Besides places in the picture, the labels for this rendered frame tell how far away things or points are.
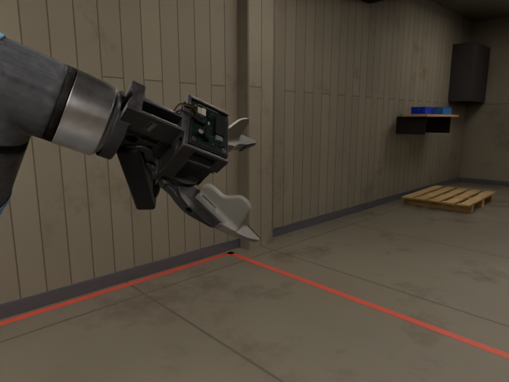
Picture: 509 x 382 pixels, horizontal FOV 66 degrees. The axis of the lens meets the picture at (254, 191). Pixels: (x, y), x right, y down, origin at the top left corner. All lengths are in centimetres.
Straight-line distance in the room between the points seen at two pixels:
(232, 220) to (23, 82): 24
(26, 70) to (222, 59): 282
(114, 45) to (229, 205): 233
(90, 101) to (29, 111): 5
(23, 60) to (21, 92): 3
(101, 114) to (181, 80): 254
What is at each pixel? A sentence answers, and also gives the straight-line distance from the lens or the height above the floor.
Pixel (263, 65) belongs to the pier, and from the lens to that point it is 330.
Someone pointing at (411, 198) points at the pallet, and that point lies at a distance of 536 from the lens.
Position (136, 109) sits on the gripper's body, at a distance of 39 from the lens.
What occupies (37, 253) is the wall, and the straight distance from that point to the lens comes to 260.
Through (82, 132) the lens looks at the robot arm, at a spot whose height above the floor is 107.
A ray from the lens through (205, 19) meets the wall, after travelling 313.
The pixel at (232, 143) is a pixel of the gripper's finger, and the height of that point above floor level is 105.
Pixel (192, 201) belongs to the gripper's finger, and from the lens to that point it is 44.
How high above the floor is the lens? 108
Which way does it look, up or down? 10 degrees down
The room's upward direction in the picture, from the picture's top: straight up
